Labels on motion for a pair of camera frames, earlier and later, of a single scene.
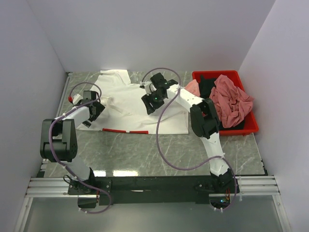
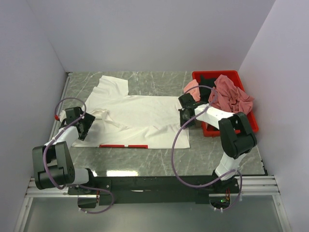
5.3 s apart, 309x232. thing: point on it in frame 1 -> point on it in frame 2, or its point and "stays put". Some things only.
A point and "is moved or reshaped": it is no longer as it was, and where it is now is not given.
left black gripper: [99, 108] -> [88, 120]
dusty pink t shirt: [232, 103] stays put
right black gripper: [147, 100] -> [182, 111]
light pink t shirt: [193, 87] stays put
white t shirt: [123, 110] is moved or reshaped
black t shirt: [205, 86] stays put
